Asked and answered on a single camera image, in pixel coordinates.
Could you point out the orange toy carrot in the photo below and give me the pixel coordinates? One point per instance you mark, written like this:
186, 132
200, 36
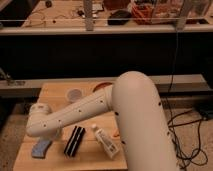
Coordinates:
116, 133

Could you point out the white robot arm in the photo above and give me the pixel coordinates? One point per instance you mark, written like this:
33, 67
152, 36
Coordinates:
134, 99

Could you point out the metal clamp at left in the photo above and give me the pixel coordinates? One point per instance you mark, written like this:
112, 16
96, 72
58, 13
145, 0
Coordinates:
9, 80

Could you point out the orange bowl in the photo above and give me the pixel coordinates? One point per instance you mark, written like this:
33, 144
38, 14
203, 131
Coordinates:
101, 85

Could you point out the white tube bottle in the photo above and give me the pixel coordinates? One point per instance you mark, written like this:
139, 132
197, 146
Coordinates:
109, 146

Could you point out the orange crate on bench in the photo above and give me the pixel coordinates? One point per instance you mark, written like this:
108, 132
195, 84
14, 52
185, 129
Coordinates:
142, 16

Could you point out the black object on bench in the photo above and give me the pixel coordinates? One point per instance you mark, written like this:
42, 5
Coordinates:
119, 17

